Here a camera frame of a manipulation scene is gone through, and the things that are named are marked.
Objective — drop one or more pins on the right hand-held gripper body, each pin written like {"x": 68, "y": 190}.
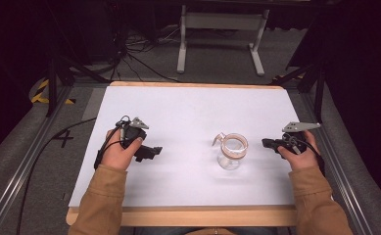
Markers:
{"x": 297, "y": 138}

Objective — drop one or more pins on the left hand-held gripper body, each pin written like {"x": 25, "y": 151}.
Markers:
{"x": 133, "y": 132}

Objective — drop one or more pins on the person's right hand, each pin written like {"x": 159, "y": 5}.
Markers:
{"x": 300, "y": 158}

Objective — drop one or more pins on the person's left hand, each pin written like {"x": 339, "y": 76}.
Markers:
{"x": 118, "y": 156}

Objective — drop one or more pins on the clear glass pitcher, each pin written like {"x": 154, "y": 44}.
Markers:
{"x": 232, "y": 153}

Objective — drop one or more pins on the white table mat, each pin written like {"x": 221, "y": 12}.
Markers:
{"x": 184, "y": 114}

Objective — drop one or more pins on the black metal stand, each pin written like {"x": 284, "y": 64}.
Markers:
{"x": 312, "y": 81}
{"x": 59, "y": 75}

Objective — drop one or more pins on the yellow black hazard tape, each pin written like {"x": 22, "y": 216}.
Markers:
{"x": 42, "y": 93}

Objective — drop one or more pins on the aluminium rail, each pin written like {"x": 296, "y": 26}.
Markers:
{"x": 341, "y": 163}
{"x": 18, "y": 169}

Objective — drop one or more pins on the white metal frame stand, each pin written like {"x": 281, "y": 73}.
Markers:
{"x": 224, "y": 21}

